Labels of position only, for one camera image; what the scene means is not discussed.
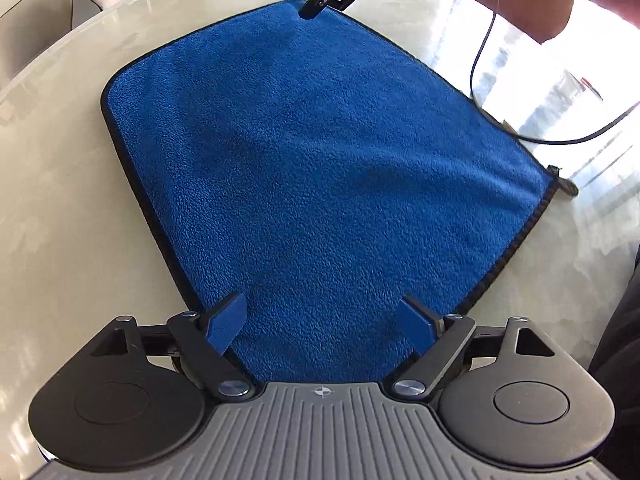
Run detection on beige chair near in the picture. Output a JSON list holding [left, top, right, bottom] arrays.
[[0, 0, 73, 88]]

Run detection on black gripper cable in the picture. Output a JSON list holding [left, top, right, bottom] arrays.
[[468, 0, 640, 148]]

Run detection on blue and grey towel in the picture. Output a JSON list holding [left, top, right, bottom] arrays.
[[101, 0, 558, 382]]

